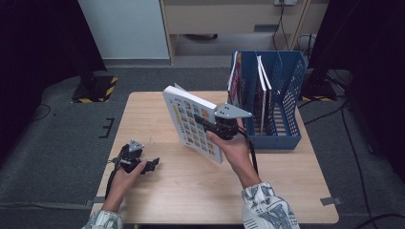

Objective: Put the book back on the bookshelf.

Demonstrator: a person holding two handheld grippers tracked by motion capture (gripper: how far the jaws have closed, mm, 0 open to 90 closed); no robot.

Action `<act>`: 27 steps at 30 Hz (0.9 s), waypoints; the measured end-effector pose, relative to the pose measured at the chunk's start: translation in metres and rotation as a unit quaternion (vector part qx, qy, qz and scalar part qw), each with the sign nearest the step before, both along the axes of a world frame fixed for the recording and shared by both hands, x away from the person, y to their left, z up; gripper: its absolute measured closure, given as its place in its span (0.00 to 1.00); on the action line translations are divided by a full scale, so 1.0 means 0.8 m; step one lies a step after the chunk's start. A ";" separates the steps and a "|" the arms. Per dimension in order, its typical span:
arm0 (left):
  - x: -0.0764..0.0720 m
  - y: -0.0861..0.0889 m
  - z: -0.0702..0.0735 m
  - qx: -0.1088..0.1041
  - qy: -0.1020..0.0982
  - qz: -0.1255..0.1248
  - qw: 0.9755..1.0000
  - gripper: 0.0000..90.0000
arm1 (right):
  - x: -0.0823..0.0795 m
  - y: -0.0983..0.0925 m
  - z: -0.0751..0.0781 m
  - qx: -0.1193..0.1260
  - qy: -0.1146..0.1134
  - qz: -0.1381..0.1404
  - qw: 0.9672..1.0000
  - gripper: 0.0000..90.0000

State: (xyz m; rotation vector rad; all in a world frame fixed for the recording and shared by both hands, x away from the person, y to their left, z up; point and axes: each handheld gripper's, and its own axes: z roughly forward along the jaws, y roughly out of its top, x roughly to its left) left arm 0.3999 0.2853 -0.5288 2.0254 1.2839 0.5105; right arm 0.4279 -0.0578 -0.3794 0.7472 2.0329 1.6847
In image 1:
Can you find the dark blue ragged-edge book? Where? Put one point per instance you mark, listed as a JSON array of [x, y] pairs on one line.
[[269, 106]]

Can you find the grey tape piece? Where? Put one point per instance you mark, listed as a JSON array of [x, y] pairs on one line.
[[98, 200], [329, 201]]

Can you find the white power socket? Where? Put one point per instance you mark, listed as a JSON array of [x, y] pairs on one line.
[[285, 2]]

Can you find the black stand base striped tape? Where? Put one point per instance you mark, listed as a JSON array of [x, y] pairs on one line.
[[318, 89], [95, 90]]

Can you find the black red-print book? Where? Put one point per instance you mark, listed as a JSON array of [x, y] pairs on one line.
[[236, 82]]

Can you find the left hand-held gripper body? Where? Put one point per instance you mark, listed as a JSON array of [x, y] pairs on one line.
[[133, 156]]

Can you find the person's right hand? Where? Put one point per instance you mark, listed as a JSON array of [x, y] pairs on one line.
[[237, 156]]

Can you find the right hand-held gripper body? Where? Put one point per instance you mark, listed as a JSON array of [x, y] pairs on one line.
[[229, 111]]

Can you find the white cabinet panel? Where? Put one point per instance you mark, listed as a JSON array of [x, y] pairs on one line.
[[124, 28]]

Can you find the thick white book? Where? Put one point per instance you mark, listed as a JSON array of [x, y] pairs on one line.
[[191, 133]]

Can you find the blue file rack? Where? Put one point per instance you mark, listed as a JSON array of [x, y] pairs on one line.
[[280, 141]]

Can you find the person's left hand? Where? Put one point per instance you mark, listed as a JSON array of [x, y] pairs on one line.
[[122, 186]]

